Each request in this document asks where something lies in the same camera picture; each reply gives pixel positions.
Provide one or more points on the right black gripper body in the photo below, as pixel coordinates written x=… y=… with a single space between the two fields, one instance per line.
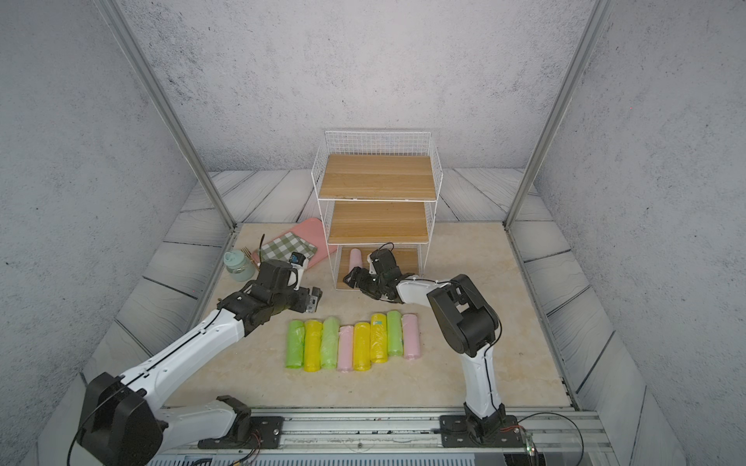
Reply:
x=366 y=281

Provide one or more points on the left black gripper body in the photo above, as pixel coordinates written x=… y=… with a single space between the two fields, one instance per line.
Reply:
x=300 y=297

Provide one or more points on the pink bag roll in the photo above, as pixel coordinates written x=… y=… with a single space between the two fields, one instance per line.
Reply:
x=411 y=337
x=345 y=353
x=355 y=259

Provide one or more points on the light green bag roll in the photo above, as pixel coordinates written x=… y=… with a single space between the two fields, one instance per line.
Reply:
x=330 y=343

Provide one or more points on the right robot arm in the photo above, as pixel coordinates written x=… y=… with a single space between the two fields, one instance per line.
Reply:
x=468 y=323

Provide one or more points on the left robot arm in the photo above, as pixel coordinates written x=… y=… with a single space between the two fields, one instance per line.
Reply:
x=124 y=419

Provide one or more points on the mint green jar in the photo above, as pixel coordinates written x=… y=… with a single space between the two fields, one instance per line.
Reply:
x=239 y=266

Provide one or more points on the green bag roll right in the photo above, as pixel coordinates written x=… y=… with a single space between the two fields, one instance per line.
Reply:
x=395 y=333

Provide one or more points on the yellow bag roll labelled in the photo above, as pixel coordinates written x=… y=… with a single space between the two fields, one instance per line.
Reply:
x=379 y=352

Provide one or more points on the gold fork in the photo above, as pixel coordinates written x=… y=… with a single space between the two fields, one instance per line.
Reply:
x=252 y=256

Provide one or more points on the yellow bag roll middle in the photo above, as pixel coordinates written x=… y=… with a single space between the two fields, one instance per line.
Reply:
x=361 y=347

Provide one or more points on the green checkered cloth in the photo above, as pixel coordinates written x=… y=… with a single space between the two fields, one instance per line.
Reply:
x=282 y=247

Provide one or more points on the bright green bag roll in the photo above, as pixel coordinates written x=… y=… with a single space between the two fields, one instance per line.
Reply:
x=295 y=344

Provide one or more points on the yellow bag roll left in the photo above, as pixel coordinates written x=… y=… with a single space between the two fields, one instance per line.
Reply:
x=313 y=345

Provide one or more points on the pink cutting board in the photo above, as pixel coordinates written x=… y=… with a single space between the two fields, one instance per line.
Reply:
x=307 y=238

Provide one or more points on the white wire wooden shelf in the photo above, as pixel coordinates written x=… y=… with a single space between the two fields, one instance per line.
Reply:
x=377 y=188

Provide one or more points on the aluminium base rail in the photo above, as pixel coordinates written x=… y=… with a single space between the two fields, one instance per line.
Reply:
x=577 y=435

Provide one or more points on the left frame post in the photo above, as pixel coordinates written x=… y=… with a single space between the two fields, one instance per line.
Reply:
x=117 y=23

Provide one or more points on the frame post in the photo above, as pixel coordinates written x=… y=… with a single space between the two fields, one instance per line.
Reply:
x=573 y=75
x=117 y=23

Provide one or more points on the right frame post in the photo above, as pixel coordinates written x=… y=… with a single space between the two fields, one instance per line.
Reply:
x=573 y=75

